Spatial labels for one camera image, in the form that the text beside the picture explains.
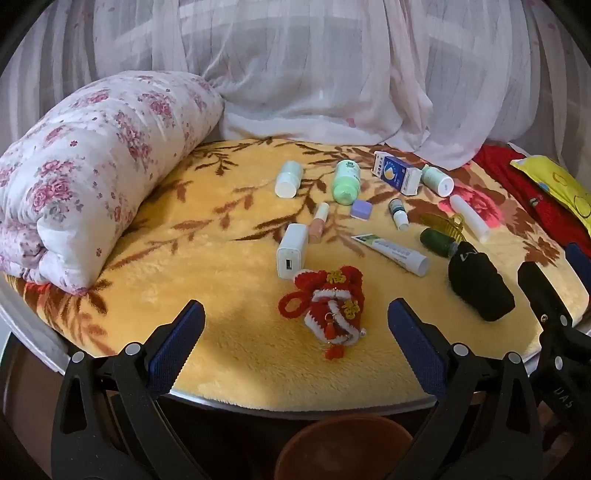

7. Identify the white bottle with green cap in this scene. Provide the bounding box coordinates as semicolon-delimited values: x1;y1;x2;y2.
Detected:
420;165;455;199

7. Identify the white cylindrical bottle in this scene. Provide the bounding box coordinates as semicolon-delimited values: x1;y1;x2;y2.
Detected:
274;160;304;199

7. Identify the black fabric pouch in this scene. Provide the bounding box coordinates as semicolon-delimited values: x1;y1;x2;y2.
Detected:
448;251;516;323

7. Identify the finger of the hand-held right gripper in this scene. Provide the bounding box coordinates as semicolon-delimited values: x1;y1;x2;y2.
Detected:
517;261;576;329
565;242;591;280

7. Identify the yellow leaf-print blanket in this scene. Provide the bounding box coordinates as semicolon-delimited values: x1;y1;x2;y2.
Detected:
2;136;583;412

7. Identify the red cloth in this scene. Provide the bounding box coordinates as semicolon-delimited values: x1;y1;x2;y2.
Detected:
472;144;591;260

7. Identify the yellow hair claw clip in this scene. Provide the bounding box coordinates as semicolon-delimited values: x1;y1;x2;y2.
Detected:
418;211;468;243

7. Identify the light green bottle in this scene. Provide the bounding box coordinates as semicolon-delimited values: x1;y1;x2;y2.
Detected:
331;159;362;206

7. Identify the small dark dropper bottle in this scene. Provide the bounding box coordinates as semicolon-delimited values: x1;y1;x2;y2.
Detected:
388;198;410;232

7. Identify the brown round basin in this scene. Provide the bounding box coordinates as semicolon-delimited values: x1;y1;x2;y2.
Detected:
274;414;415;480

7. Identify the dark green small bottle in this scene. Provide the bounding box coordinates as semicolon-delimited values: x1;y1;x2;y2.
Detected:
419;227;459;258

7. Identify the white power adapter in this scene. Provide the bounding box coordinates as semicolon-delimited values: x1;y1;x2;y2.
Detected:
276;223;310;280

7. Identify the red knitted pouch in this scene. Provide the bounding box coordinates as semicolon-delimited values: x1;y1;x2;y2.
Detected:
278;266;366;360

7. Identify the pink nail polish bottle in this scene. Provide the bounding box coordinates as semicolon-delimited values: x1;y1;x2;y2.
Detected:
309;202;330;245

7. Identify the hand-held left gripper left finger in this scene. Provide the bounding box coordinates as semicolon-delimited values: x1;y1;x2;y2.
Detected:
51;299;206;480

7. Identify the yellow packet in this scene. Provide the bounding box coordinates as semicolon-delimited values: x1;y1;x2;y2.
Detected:
510;155;591;219

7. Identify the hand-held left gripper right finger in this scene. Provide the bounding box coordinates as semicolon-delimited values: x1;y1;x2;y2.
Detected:
387;298;544;480

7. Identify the white ointment tube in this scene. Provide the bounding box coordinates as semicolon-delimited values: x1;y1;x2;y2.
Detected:
350;233;431;277

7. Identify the floral rolled quilt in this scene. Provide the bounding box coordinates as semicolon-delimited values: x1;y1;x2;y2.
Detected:
0;70;225;296

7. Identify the long white tube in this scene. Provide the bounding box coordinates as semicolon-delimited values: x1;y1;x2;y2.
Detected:
450;194;491;244

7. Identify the white sheer curtain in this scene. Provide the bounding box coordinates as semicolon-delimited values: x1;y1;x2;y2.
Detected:
9;0;591;171

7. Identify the blue and white medicine box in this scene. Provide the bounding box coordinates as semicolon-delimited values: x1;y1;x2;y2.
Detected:
372;151;424;196

